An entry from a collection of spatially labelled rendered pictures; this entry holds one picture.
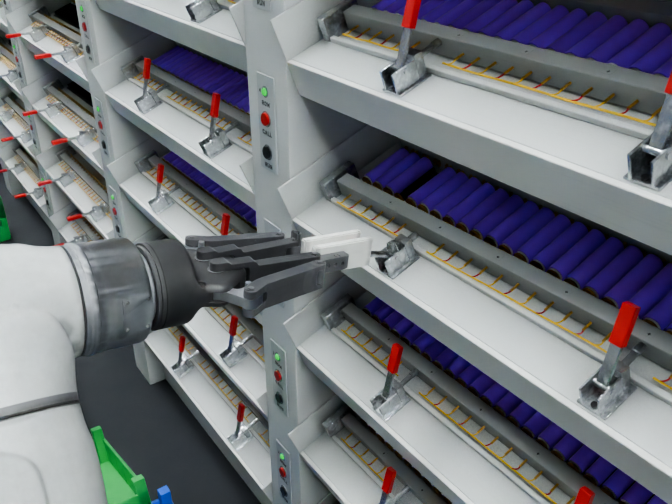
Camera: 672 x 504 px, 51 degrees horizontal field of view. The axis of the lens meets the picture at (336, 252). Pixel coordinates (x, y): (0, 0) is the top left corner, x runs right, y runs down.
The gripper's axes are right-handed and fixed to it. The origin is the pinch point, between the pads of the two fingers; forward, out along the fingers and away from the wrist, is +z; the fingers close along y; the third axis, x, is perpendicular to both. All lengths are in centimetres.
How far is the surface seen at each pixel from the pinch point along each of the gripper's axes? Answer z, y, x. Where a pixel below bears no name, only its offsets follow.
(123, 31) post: 10, -88, 8
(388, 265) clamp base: 6.4, 1.0, -2.2
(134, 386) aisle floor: 13, -90, -77
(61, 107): 13, -141, -20
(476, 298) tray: 9.9, 10.5, -2.2
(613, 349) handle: 7.6, 26.6, 1.8
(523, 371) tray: 6.7, 19.9, -4.1
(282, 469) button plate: 12, -23, -50
